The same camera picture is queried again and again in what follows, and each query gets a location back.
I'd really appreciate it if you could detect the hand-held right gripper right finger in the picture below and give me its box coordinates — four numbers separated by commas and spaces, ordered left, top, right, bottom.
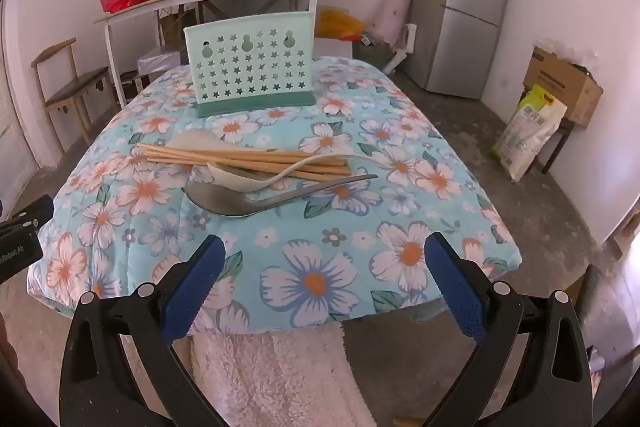
422, 232, 594, 427

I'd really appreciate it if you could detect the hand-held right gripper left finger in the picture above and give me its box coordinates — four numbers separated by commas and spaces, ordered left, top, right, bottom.
59, 234, 232, 427

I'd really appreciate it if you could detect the grey metal spoon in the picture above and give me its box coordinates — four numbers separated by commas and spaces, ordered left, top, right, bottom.
185, 174, 379, 219

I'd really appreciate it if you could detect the white long-handled spoon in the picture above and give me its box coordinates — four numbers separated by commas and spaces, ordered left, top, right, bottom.
207, 154, 373, 194

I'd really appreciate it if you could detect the wooden chopstick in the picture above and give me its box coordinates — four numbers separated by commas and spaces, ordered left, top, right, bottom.
136, 144, 349, 166
140, 149, 352, 172
145, 154, 352, 176
150, 158, 348, 182

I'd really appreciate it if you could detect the white short spoon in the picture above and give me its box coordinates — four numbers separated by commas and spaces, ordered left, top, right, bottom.
167, 129, 222, 154

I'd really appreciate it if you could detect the mint green utensil holder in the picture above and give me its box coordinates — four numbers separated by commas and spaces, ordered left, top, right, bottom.
183, 10, 316, 118

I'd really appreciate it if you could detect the white door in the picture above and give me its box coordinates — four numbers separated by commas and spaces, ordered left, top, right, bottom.
0, 0, 37, 208

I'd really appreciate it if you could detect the pink fluffy towel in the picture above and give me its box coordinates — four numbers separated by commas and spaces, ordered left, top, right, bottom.
189, 322, 377, 427

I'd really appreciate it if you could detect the floral blue blanket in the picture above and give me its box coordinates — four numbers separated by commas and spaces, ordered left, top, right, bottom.
27, 56, 523, 339

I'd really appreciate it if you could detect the wooden chair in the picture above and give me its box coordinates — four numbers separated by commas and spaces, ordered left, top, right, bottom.
31, 38, 119, 154

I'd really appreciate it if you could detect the green white rice bag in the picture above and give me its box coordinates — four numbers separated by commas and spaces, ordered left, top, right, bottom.
491, 84, 569, 182

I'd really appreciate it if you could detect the black stool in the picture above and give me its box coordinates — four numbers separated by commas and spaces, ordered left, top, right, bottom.
541, 117, 587, 176

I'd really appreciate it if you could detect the white-topped cardboard box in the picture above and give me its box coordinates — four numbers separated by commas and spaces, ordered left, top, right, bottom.
135, 46, 192, 78

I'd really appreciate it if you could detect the open cardboard box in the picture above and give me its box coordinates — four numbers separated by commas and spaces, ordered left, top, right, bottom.
522, 46, 604, 128

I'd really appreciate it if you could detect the silver refrigerator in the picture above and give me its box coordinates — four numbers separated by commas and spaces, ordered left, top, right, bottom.
400, 0, 514, 100

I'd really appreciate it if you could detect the orange plastic bag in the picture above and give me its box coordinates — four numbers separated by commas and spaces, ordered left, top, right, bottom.
317, 6, 366, 40

